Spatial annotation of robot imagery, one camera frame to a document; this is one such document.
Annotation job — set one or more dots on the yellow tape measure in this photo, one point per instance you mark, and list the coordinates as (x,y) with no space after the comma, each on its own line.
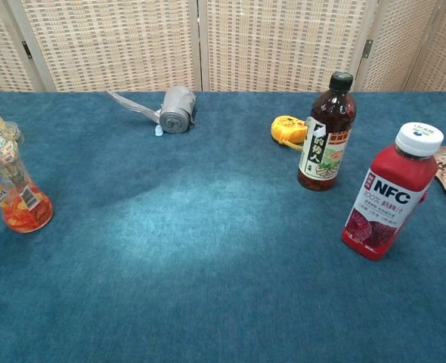
(287,126)

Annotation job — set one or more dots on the woven folding screen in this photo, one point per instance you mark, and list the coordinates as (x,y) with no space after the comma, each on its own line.
(113,38)

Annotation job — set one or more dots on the dark tea bottle black cap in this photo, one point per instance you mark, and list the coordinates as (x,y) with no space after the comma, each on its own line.
(327,113)

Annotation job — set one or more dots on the small clear jar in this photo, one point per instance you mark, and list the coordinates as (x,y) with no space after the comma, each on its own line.
(16,132)

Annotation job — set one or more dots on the grey duct tape roll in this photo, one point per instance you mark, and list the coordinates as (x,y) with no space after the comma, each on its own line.
(175,113)

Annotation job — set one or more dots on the orange tea bottle yellow cap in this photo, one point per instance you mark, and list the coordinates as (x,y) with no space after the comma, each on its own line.
(22,204)

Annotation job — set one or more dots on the blue table cloth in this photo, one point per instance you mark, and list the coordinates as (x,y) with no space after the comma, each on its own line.
(208,283)

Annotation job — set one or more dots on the red NFC juice bottle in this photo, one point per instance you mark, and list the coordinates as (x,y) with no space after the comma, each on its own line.
(389,196)

